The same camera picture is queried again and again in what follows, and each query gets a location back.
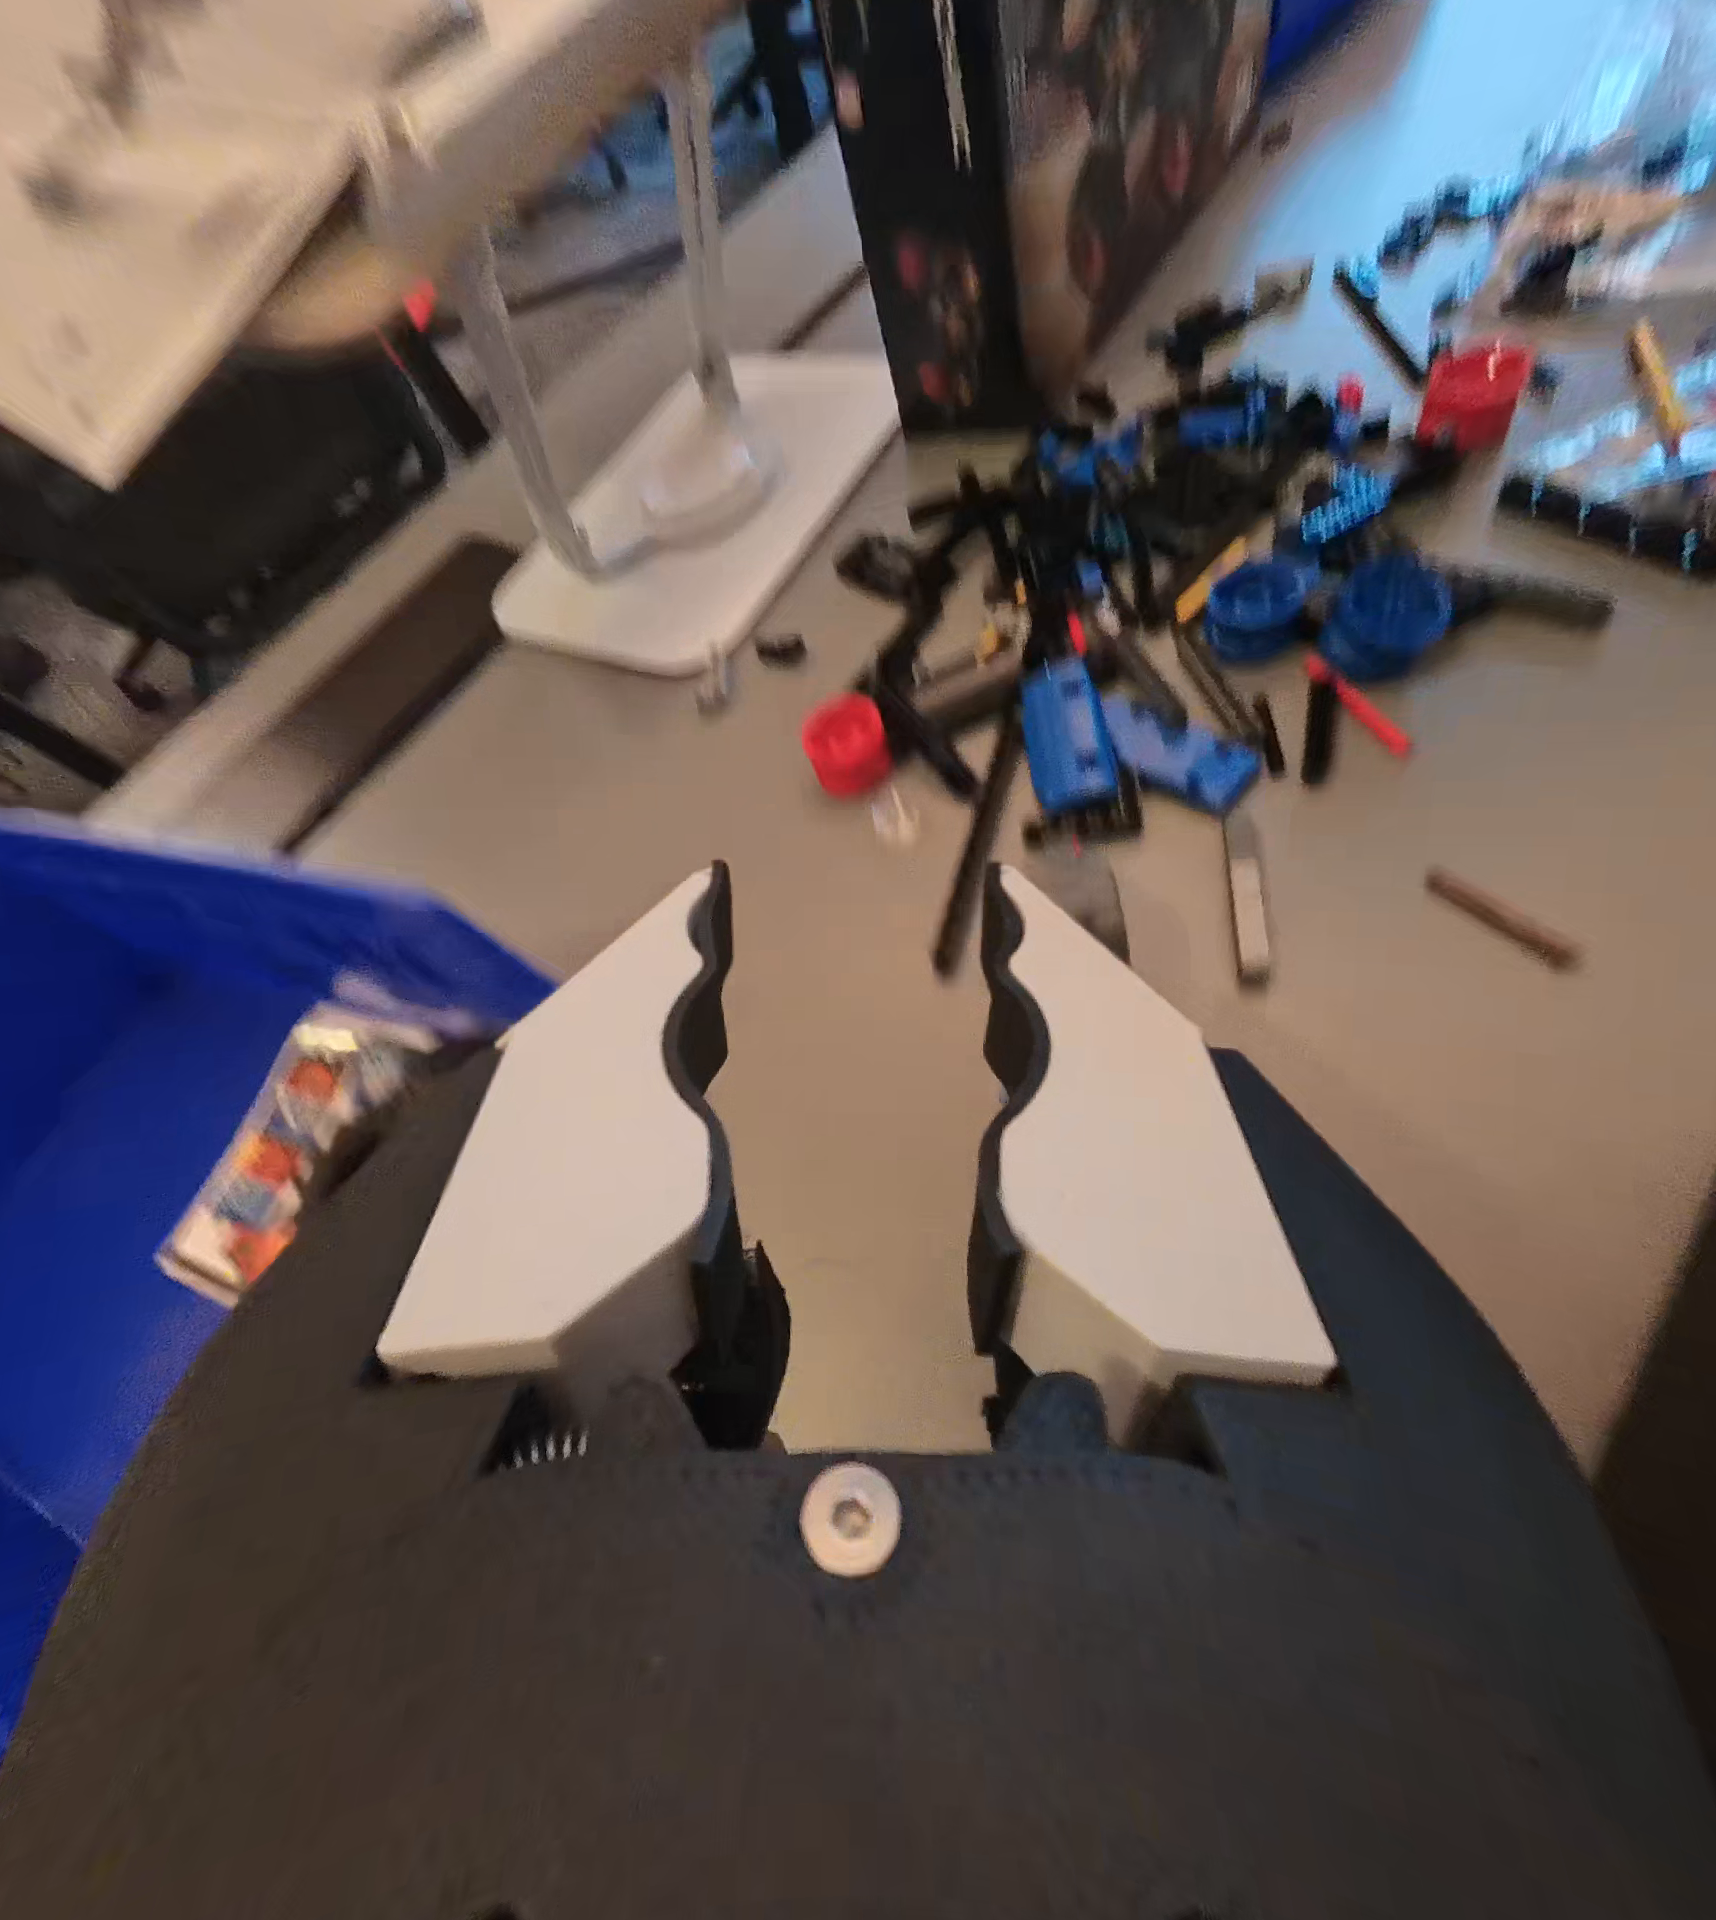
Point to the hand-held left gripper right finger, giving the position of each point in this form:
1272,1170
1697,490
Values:
1157,1198

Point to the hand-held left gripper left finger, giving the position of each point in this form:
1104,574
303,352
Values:
559,1184

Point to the grey pull-back motor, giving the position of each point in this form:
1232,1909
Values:
1084,891

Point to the blue angled shell panel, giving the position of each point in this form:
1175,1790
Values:
1183,758

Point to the red wheel hub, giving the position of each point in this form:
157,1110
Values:
846,741
1469,393

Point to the large clear bag of pins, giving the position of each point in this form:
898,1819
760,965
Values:
1669,195

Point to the grey desk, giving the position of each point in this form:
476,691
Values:
1399,1123

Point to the printed sticker sheet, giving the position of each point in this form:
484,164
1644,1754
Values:
289,1153

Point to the dark grey beam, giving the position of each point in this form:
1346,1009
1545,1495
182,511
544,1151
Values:
1250,901

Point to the black flat beam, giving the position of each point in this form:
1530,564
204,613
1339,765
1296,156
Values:
1084,829

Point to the long black beam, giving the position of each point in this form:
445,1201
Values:
1616,517
981,840

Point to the brown axle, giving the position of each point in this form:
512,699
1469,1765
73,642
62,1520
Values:
1501,918

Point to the small clear plastic piece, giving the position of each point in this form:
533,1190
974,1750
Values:
892,818

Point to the blue curved shell panel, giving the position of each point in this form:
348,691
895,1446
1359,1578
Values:
1068,737

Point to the blue plastic bin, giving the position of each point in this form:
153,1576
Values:
80,1198

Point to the light grey short beam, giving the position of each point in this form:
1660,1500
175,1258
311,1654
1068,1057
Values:
715,684

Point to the red axle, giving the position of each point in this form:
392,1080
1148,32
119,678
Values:
1359,705

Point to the black pin connector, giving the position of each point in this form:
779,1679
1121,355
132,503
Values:
781,648

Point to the blue wheel hub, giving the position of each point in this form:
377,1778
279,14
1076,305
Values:
1385,613
1254,603

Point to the pile of loose building parts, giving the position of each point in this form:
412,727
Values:
1175,494

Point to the grey long beam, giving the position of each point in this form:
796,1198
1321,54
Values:
1541,600

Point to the white book stand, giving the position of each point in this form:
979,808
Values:
604,375

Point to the long black axle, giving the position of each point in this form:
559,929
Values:
1377,324

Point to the yellow axle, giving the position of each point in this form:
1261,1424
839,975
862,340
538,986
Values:
1657,382

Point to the printed toy set box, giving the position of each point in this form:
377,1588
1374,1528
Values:
1038,195

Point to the open instruction booklet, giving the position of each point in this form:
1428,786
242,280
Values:
125,178

